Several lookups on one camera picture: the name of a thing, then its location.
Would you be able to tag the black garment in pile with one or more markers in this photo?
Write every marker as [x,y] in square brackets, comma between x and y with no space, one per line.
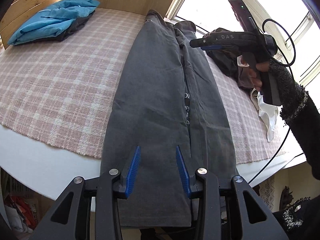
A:
[226,62]

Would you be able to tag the person's black tweed jacket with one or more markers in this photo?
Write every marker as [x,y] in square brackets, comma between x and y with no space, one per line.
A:
[301,219]

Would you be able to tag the folded black garment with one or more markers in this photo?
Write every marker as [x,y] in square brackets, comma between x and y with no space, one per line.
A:
[77,25]

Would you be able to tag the person's right hand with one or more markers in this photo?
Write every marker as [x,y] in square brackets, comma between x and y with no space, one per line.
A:
[254,75]

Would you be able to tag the pink plaid blanket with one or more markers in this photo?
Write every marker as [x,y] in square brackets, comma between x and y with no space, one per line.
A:
[61,93]

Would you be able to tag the white ruffled garment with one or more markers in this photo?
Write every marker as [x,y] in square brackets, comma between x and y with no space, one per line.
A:
[268,114]

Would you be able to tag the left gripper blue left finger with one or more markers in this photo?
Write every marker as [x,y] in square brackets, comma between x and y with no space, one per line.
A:
[69,217]

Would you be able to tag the beige ribbed garment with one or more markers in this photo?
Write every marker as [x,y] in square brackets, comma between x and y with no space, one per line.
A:
[254,99]

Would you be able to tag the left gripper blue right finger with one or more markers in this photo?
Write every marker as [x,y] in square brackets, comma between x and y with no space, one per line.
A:
[228,208]

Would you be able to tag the brown garment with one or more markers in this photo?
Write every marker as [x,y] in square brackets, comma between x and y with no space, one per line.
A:
[243,80]

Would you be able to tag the grey printed t-shirt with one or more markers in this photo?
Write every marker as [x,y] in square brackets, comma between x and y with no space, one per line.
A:
[167,99]

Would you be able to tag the folded blue shirt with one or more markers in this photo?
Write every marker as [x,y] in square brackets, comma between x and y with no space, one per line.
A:
[52,21]

